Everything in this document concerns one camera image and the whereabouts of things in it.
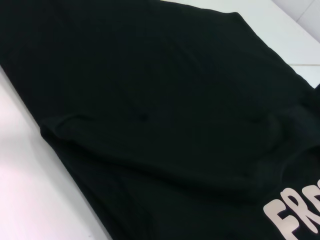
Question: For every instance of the black t-shirt with white print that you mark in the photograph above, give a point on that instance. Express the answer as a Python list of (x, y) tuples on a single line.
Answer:
[(150, 125)]

